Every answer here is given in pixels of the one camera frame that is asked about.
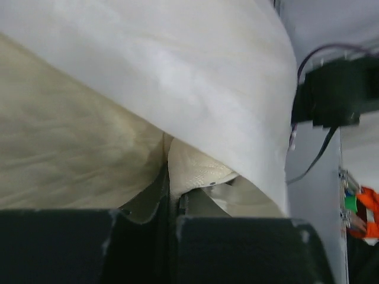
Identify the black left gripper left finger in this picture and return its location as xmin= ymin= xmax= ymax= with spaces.
xmin=1 ymin=167 xmax=169 ymax=283

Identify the white pillowcase with peach ruffles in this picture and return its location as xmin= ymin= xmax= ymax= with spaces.
xmin=1 ymin=1 xmax=297 ymax=215

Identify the orange object at edge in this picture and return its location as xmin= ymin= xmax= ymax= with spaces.
xmin=339 ymin=168 xmax=378 ymax=243

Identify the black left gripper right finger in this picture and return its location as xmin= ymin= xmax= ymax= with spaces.
xmin=175 ymin=189 xmax=335 ymax=283

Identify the cream pillow with yellow edge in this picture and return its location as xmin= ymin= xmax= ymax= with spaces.
xmin=168 ymin=138 xmax=239 ymax=198

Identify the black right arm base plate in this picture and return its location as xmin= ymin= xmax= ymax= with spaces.
xmin=291 ymin=57 xmax=378 ymax=128

